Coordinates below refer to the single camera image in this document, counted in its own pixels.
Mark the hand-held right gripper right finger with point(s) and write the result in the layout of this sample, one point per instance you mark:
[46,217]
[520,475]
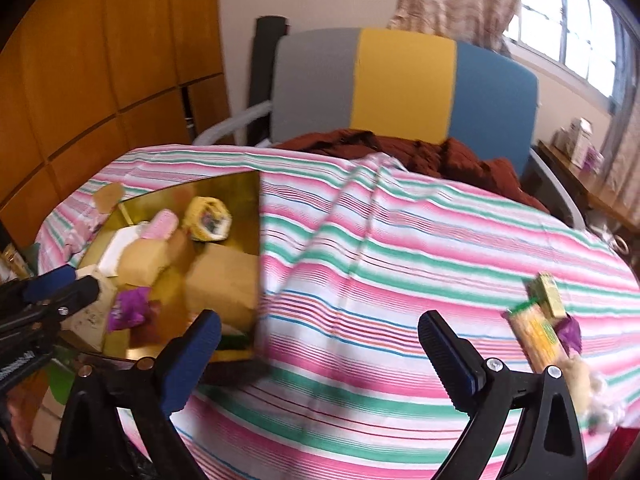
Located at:
[467,380]

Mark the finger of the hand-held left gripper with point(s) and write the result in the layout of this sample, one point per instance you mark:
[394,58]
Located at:
[65,297]
[50,282]

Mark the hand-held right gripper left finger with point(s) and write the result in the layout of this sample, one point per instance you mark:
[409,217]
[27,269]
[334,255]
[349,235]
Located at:
[192,355]

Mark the purple packet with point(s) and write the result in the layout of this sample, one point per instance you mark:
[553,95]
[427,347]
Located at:
[127,310]

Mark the tan sponge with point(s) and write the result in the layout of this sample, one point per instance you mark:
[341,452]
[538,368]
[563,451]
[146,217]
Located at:
[142,262]

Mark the pink item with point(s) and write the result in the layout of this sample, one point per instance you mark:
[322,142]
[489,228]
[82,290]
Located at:
[161,225]

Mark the yellow knitted plush toy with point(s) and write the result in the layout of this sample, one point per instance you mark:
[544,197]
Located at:
[197,210]

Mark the gold box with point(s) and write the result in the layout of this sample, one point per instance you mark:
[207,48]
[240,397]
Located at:
[225,190]

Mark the white printed box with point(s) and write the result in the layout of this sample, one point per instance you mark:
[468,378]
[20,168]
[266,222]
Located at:
[92,322]

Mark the cardboard box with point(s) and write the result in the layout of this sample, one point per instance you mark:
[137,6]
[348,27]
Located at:
[222,285]

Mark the yellow noodle packet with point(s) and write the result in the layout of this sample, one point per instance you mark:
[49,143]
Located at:
[537,337]

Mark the small purple item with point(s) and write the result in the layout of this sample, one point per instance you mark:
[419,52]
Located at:
[571,332]

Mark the green yellow carton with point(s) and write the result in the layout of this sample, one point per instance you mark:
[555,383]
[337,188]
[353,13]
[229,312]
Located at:
[547,295]

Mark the beige plush toy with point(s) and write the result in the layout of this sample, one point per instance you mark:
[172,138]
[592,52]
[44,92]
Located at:
[590,390]

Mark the striped pink green cloth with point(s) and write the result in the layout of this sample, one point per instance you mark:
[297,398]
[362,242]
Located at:
[400,260]

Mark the wooden wardrobe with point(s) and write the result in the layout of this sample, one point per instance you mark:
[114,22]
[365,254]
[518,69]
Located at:
[100,85]

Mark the red-brown cloth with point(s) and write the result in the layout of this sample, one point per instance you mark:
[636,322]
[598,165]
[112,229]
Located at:
[450,160]

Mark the wooden side desk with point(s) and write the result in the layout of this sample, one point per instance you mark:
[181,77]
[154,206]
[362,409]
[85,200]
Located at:
[590,195]

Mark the white carton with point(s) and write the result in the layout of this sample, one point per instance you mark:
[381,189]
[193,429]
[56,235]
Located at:
[582,142]

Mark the grey yellow blue chair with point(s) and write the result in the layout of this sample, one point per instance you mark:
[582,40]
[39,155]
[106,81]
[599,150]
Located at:
[400,85]

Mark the window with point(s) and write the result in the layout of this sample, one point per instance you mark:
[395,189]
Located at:
[575,25]

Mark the patterned curtain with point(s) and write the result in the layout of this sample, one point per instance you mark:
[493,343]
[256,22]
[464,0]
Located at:
[450,0]

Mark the white tube frame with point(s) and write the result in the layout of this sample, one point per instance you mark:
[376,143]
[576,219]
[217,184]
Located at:
[230,122]

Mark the black post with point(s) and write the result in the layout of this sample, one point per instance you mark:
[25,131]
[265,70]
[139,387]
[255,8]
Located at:
[262,60]

